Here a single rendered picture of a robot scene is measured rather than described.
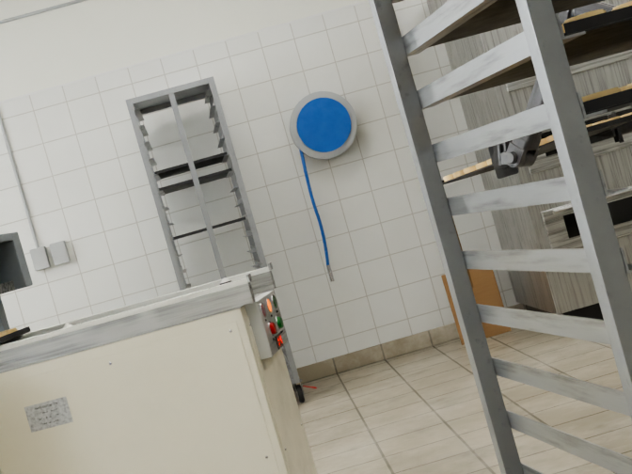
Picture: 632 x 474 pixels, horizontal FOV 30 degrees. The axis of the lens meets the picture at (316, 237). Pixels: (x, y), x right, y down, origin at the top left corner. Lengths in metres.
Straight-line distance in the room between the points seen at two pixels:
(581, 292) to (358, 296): 1.47
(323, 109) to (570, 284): 1.80
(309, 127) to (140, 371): 4.23
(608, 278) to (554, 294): 4.91
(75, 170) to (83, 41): 0.76
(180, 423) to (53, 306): 4.36
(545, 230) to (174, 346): 3.67
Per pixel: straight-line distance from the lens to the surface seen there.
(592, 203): 1.34
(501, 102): 6.21
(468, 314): 1.93
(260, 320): 2.83
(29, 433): 2.98
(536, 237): 6.23
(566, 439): 1.73
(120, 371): 2.87
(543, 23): 1.35
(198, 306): 2.81
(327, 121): 6.95
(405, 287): 7.13
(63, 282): 7.15
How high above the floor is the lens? 1.03
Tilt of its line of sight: 2 degrees down
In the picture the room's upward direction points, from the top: 16 degrees counter-clockwise
